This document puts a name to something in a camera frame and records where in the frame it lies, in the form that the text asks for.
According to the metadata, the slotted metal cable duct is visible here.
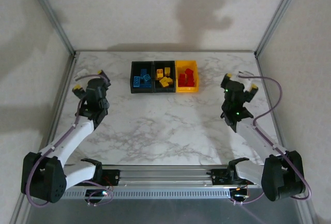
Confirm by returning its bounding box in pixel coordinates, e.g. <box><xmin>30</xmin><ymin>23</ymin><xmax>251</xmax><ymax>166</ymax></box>
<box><xmin>32</xmin><ymin>189</ymin><xmax>232</xmax><ymax>200</ymax></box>

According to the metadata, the aluminium side frame rail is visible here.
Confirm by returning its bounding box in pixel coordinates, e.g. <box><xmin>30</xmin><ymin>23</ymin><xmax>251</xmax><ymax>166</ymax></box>
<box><xmin>254</xmin><ymin>52</ymin><xmax>319</xmax><ymax>224</ymax></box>
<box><xmin>10</xmin><ymin>52</ymin><xmax>81</xmax><ymax>224</ymax></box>

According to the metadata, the grey metal panel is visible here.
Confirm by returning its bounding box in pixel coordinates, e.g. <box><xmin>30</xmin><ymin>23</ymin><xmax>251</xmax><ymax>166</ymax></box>
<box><xmin>24</xmin><ymin>198</ymin><xmax>308</xmax><ymax>224</ymax></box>

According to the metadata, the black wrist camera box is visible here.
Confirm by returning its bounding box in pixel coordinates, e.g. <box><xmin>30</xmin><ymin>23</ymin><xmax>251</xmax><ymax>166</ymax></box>
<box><xmin>224</xmin><ymin>80</ymin><xmax>245</xmax><ymax>99</ymax></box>
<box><xmin>86</xmin><ymin>78</ymin><xmax>108</xmax><ymax>98</ymax></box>

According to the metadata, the aluminium frame post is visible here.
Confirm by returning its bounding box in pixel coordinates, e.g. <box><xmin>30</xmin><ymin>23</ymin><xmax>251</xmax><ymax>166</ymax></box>
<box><xmin>254</xmin><ymin>0</ymin><xmax>307</xmax><ymax>58</ymax></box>
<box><xmin>24</xmin><ymin>0</ymin><xmax>77</xmax><ymax>56</ymax></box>

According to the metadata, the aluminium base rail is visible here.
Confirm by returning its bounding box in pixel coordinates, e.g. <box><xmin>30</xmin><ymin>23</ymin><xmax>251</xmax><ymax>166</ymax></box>
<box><xmin>24</xmin><ymin>166</ymin><xmax>261</xmax><ymax>190</ymax></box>

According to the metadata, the yellow plastic bin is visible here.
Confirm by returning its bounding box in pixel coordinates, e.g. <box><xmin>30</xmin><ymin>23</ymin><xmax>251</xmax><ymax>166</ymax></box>
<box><xmin>174</xmin><ymin>59</ymin><xmax>201</xmax><ymax>94</ymax></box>

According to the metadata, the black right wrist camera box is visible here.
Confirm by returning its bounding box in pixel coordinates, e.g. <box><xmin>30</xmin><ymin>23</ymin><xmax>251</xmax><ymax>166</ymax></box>
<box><xmin>224</xmin><ymin>80</ymin><xmax>245</xmax><ymax>99</ymax></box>

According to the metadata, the black bin with blue legos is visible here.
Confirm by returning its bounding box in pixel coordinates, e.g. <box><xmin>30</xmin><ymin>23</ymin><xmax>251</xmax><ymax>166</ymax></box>
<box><xmin>130</xmin><ymin>61</ymin><xmax>156</xmax><ymax>95</ymax></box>

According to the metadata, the black bin with yellow legos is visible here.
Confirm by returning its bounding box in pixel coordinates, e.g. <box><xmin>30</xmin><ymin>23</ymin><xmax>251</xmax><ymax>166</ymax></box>
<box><xmin>153</xmin><ymin>60</ymin><xmax>177</xmax><ymax>94</ymax></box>

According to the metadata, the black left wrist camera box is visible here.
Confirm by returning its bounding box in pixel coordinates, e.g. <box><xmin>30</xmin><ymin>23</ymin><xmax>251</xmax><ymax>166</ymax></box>
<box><xmin>86</xmin><ymin>78</ymin><xmax>108</xmax><ymax>98</ymax></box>

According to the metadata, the aluminium back frame rail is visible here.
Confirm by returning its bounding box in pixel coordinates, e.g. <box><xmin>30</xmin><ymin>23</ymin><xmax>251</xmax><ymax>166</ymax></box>
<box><xmin>74</xmin><ymin>49</ymin><xmax>257</xmax><ymax>53</ymax></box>

